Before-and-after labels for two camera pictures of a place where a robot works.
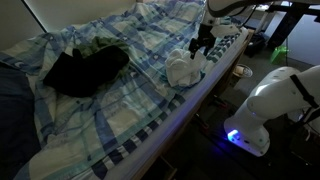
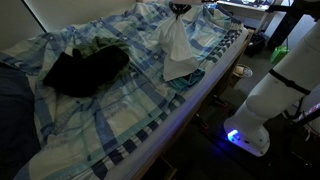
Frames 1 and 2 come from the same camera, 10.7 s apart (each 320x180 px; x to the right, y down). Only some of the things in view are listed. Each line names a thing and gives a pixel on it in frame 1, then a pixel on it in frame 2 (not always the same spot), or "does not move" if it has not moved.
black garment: x=79 y=75 does not move
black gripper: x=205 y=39 to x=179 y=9
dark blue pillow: x=19 y=135 does not move
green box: x=279 y=55 does not move
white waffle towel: x=181 y=70 to x=179 y=61
